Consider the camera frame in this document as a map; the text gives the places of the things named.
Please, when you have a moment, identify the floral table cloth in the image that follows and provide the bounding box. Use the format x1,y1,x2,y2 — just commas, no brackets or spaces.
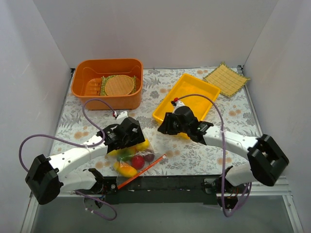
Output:
56,67,261,175

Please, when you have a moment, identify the yellow plastic tray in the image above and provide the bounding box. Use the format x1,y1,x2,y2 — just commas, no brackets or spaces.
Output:
153,74,221,138

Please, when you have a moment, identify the yellow fake lemon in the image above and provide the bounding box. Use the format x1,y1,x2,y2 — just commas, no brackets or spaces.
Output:
135,139,150,151

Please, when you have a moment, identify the square yellow bamboo mat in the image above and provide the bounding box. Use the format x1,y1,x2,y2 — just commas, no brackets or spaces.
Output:
203,62,250,98

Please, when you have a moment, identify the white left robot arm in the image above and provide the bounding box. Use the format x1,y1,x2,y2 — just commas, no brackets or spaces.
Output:
25,116,145,205

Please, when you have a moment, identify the orange green fake mango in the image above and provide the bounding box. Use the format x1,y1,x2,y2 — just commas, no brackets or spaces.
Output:
117,150,136,162

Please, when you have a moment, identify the clear zip top bag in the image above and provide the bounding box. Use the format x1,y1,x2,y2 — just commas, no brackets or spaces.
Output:
108,139,166,189

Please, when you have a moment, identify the orange plastic tub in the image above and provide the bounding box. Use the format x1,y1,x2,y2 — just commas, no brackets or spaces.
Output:
71,58,143,110

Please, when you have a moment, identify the red fake apple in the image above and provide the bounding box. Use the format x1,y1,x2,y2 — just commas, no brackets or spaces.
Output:
131,155,145,170

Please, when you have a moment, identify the yellow orange fake mango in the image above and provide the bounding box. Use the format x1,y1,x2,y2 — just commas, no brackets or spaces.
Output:
113,161,137,178

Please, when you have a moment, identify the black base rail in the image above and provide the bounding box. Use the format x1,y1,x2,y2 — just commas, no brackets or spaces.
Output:
75,174,240,206

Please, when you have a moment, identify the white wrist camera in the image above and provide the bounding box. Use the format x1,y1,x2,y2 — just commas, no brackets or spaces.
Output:
113,111,128,123
171,98,185,113

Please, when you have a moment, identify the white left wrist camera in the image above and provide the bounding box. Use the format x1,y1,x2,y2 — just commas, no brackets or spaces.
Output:
113,111,128,123

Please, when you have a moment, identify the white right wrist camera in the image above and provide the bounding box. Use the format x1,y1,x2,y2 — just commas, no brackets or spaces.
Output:
171,98,185,113

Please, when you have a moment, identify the dark purple fake plum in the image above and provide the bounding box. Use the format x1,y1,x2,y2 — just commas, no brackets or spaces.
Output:
142,149,155,163

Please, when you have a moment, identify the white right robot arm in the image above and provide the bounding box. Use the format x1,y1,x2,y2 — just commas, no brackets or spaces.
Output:
158,106,289,193

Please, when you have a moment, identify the round woven bamboo tray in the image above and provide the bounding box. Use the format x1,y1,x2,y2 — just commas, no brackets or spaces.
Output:
104,75,135,96

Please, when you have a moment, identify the green edged woven mat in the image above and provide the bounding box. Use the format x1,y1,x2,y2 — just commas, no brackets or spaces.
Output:
100,75,136,96

